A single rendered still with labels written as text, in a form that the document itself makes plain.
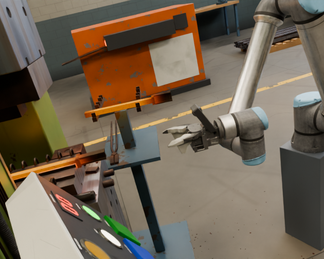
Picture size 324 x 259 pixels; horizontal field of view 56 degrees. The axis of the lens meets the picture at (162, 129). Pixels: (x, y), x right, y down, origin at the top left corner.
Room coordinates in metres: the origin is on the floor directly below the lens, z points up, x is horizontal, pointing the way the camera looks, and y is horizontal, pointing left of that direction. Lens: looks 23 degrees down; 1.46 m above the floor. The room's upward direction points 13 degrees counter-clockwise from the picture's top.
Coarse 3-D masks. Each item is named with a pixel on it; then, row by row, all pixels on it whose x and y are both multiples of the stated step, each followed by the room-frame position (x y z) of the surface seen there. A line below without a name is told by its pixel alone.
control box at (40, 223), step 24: (24, 192) 0.50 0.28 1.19; (48, 192) 0.48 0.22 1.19; (24, 216) 0.44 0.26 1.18; (48, 216) 0.39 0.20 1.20; (72, 216) 0.42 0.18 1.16; (24, 240) 0.38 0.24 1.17; (48, 240) 0.35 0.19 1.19; (72, 240) 0.32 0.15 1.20; (96, 240) 0.38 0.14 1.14; (120, 240) 0.47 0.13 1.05
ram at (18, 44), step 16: (0, 0) 0.85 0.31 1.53; (16, 0) 0.99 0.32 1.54; (0, 16) 0.81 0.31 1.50; (16, 16) 0.93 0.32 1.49; (0, 32) 0.81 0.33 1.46; (16, 32) 0.88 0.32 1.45; (32, 32) 1.03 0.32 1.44; (0, 48) 0.80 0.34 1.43; (16, 48) 0.83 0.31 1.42; (32, 48) 0.97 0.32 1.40; (0, 64) 0.80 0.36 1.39; (16, 64) 0.81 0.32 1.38
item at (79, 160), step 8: (96, 152) 0.98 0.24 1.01; (104, 152) 0.98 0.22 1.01; (64, 160) 0.99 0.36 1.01; (72, 160) 0.97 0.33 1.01; (80, 160) 0.98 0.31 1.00; (88, 160) 0.98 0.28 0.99; (96, 160) 0.97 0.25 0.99; (32, 168) 0.99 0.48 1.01; (40, 168) 0.97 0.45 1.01; (48, 168) 0.96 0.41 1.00; (16, 176) 0.96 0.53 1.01
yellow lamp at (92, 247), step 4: (88, 244) 0.33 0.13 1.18; (92, 244) 0.34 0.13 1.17; (88, 248) 0.32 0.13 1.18; (92, 248) 0.33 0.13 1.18; (96, 248) 0.34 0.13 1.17; (92, 252) 0.32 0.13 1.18; (96, 252) 0.32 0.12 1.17; (100, 252) 0.33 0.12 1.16; (104, 252) 0.34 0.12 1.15; (100, 256) 0.32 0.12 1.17; (104, 256) 0.32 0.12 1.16; (108, 256) 0.34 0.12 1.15
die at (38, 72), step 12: (36, 60) 0.96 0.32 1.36; (12, 72) 0.85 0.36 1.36; (24, 72) 0.86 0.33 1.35; (36, 72) 0.91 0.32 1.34; (48, 72) 1.05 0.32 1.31; (0, 84) 0.85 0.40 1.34; (12, 84) 0.85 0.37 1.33; (24, 84) 0.86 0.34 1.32; (36, 84) 0.87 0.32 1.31; (48, 84) 0.99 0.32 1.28; (0, 96) 0.85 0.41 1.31; (12, 96) 0.85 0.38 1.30; (24, 96) 0.85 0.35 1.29; (36, 96) 0.86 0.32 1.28; (0, 108) 0.85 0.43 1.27
